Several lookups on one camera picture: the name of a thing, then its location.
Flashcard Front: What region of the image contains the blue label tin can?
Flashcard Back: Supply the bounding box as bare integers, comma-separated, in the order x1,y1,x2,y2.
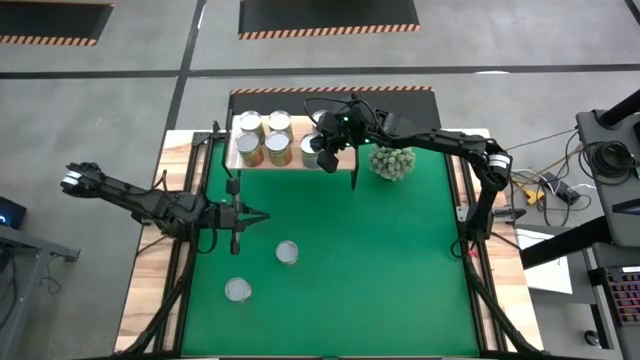
299,132,324,170

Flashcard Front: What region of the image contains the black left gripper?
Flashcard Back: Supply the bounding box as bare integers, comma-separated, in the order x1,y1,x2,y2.
213,177,271,255

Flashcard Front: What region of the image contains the grey metal trolley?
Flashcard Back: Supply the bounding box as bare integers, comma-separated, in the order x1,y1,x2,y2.
0,223,81,360

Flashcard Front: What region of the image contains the coiled black cable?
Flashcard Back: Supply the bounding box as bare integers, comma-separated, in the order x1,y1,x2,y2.
579,141,640,187

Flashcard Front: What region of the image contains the orange label tin can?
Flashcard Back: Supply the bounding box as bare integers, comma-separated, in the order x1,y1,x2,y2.
238,109,266,141

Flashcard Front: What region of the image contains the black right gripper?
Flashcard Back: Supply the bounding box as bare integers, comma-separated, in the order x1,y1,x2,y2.
317,94,375,174

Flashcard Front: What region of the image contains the berries label tin can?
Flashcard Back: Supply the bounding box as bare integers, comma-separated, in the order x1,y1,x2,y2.
275,240,300,266

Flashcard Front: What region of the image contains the green table mat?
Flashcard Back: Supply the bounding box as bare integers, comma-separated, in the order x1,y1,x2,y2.
180,139,480,357

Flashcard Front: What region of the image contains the black power strip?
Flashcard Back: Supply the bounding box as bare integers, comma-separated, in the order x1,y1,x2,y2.
541,171,582,205

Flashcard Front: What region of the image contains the yellow plug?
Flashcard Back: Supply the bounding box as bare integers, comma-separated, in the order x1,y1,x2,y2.
519,182,547,206

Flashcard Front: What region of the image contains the artificial potted succulent plant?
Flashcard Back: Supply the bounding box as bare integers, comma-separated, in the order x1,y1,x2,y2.
368,142,417,182

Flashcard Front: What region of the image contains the black hazard-striped floor mat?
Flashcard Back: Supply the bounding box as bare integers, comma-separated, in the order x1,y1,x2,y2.
0,0,115,47
228,85,443,130
238,0,422,41

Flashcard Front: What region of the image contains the apple label tin can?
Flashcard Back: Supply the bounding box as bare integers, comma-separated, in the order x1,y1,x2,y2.
235,131,265,168

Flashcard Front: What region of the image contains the black computer keyboard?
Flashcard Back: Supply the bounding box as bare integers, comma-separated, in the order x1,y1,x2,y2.
602,266,640,329

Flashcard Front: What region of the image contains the peaches label tin can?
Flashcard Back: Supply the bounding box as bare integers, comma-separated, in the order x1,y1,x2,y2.
267,109,295,140

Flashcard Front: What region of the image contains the silver tin can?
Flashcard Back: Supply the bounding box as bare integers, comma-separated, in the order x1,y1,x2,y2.
224,276,253,304

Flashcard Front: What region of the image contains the wooden shelf with black legs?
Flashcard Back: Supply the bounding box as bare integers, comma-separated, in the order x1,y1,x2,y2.
222,113,362,192

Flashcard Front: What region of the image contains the white paper sheet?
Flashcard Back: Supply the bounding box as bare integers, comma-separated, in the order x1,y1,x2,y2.
514,228,574,295

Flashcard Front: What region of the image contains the black aluminium rig frame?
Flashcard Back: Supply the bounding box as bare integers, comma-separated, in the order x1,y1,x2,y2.
113,119,546,360

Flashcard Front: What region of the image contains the yellow label tin can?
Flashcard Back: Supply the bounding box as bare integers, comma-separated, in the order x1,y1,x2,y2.
264,130,294,168

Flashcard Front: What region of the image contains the black metal beam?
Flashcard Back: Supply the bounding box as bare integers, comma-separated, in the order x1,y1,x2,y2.
519,214,617,270

